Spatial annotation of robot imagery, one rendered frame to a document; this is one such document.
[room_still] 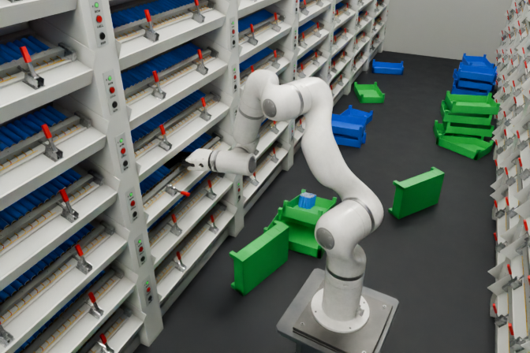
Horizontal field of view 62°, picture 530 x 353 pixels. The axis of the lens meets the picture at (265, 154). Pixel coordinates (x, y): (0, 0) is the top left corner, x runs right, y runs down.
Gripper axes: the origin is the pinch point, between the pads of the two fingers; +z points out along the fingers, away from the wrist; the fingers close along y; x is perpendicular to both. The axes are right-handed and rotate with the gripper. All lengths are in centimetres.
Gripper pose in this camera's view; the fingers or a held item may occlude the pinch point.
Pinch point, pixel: (181, 157)
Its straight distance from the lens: 176.6
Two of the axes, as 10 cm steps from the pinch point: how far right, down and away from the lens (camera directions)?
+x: -1.2, -8.9, -4.5
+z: -9.0, -0.9, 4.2
